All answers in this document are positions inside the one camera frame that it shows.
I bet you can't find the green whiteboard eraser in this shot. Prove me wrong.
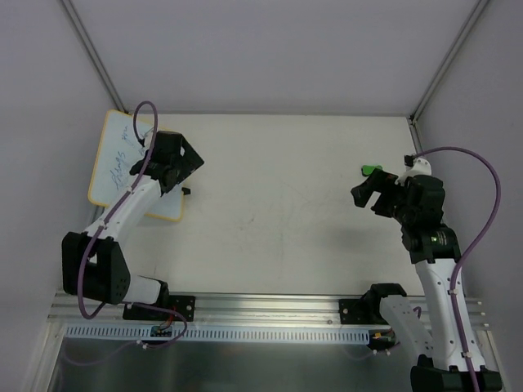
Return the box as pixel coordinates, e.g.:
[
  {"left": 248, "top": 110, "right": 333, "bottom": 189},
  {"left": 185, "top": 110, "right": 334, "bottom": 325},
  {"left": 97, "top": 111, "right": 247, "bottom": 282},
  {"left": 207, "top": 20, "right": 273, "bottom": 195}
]
[{"left": 360, "top": 165, "right": 383, "bottom": 177}]

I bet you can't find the white slotted cable duct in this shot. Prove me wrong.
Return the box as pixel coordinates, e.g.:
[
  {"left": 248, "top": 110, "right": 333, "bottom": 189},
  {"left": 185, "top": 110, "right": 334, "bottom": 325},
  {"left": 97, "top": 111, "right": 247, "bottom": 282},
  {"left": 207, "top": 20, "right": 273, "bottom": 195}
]
[{"left": 65, "top": 323, "right": 370, "bottom": 345}]

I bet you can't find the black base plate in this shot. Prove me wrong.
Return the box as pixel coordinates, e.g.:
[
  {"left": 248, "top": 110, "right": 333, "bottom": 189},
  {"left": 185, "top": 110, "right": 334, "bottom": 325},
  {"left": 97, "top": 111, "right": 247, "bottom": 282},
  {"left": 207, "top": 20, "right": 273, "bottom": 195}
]
[
  {"left": 123, "top": 295, "right": 196, "bottom": 323},
  {"left": 337, "top": 298, "right": 373, "bottom": 325}
]

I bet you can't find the yellow framed whiteboard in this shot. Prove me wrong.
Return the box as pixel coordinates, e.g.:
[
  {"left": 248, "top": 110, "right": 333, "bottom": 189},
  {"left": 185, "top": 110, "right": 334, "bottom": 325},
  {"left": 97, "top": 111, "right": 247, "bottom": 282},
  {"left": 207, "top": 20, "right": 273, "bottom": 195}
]
[{"left": 87, "top": 109, "right": 193, "bottom": 223}]

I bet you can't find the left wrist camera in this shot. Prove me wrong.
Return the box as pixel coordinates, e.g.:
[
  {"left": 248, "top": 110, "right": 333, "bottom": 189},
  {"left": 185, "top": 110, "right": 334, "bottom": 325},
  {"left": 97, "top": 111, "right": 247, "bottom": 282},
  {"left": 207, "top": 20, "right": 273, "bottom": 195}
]
[{"left": 140, "top": 127, "right": 154, "bottom": 156}]

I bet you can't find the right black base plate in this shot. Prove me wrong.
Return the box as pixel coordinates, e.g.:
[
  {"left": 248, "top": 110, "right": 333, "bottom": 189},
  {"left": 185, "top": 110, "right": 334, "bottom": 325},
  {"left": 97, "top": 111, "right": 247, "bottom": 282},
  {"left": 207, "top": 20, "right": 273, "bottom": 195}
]
[{"left": 337, "top": 298, "right": 373, "bottom": 325}]

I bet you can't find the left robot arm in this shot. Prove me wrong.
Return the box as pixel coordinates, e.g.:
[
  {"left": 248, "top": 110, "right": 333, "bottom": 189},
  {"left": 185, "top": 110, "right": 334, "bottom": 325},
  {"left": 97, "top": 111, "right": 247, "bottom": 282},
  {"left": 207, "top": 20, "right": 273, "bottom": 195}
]
[{"left": 61, "top": 131, "right": 204, "bottom": 319}]

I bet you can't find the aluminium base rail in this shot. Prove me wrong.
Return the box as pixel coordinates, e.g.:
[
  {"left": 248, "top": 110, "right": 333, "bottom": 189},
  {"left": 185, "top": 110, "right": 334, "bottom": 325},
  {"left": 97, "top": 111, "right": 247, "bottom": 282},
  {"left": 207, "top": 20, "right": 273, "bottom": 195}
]
[{"left": 47, "top": 291, "right": 490, "bottom": 331}]

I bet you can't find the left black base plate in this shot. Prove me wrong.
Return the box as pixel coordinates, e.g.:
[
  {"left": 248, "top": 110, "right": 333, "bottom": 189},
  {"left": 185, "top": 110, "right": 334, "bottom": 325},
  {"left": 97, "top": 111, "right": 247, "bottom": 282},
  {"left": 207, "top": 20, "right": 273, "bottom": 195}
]
[{"left": 123, "top": 295, "right": 196, "bottom": 323}]

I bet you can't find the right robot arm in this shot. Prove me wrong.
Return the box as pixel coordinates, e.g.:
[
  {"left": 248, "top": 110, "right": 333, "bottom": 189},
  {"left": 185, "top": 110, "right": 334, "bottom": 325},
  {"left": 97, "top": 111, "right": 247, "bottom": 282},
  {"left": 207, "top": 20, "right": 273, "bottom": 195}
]
[{"left": 351, "top": 169, "right": 503, "bottom": 391}]

